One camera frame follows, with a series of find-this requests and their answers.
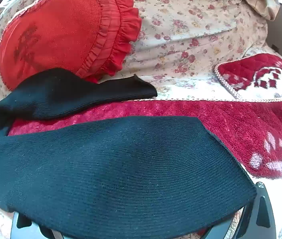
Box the black pants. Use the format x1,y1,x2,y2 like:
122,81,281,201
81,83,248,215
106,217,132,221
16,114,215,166
0,68,257,239

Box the red heart-shaped frilled pillow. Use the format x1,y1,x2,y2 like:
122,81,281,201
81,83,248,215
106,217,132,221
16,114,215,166
0,0,142,91

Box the red white plush blanket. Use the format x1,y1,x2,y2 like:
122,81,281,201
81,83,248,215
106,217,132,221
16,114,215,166
0,97,282,239

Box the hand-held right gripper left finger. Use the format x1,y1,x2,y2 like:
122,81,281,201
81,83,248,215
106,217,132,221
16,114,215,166
10,212,59,239

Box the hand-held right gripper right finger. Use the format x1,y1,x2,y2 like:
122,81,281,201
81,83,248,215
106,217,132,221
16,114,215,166
231,181,275,239

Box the red white armrest cover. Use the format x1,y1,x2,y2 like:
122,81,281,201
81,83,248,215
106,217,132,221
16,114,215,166
214,53,282,102

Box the floral sofa cover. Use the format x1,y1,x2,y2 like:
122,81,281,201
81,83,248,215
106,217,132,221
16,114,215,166
0,0,282,111

